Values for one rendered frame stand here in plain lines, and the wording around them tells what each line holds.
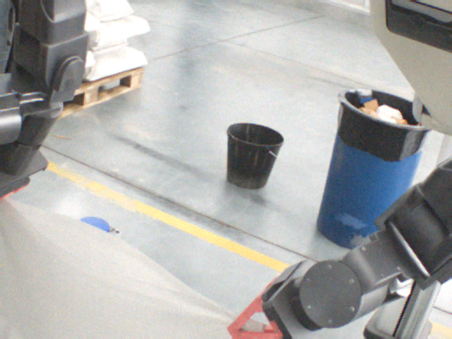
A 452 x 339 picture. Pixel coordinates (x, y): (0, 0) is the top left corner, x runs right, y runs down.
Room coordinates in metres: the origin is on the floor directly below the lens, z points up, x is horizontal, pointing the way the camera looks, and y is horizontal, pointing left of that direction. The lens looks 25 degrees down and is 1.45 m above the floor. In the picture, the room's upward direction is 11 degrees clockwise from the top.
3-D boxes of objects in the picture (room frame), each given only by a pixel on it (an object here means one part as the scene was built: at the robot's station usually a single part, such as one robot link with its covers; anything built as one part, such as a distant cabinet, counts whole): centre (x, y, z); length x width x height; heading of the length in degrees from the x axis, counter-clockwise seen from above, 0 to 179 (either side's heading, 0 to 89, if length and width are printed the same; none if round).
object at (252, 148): (3.15, -0.12, 0.13); 0.30 x 0.30 x 0.26
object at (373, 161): (2.80, -0.67, 0.32); 0.51 x 0.48 x 0.65; 156
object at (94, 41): (4.14, 0.98, 0.44); 0.68 x 0.44 x 0.15; 156
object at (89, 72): (4.15, 0.97, 0.20); 0.67 x 0.43 x 0.15; 156
